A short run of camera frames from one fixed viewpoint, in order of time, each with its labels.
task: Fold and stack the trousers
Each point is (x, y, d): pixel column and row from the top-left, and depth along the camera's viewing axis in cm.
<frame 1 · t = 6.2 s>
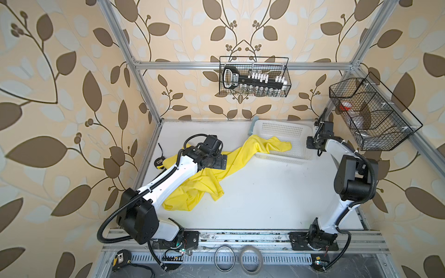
left hand: (214, 159, 82), fingers open
right hand: (314, 142, 98), fingers closed
yellow trousers: (207, 183, 84), point 9 cm above the table
white plastic perforated basket: (295, 132, 110), point 5 cm above the table

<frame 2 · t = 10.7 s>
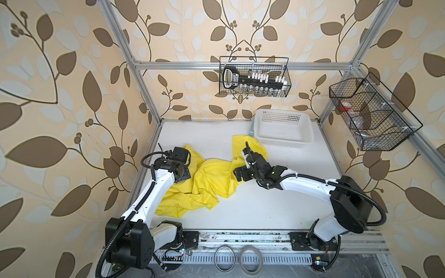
left hand: (173, 175, 82), fingers open
right hand: (241, 168, 87), fingers open
yellow trousers: (208, 179, 93), point 2 cm above the table
white plastic perforated basket: (283, 128, 117), point 2 cm above the table

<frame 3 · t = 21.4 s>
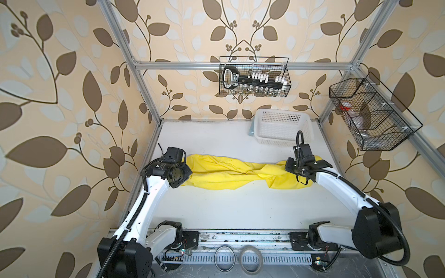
left hand: (185, 172, 79), fingers closed
right hand: (289, 165, 88), fingers closed
yellow trousers: (209, 172, 93), point 4 cm above the table
the other named things where they were.

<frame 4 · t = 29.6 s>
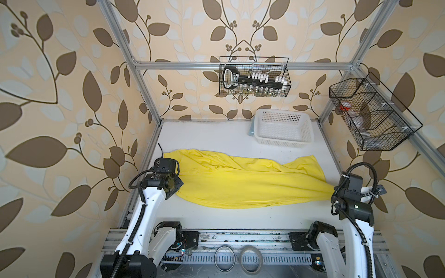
left hand: (172, 184, 79), fingers closed
right hand: (350, 193, 72), fingers closed
yellow trousers: (219, 179, 98), on the table
the other named things where they were.

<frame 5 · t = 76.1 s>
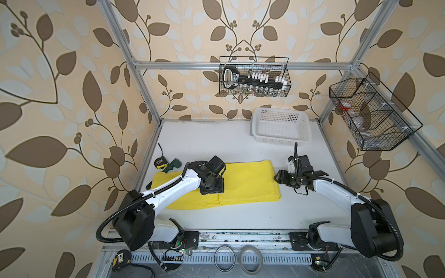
left hand: (217, 188, 82), fingers open
right hand: (279, 179, 90), fingers open
yellow trousers: (243, 182, 95), on the table
the other named things where they were.

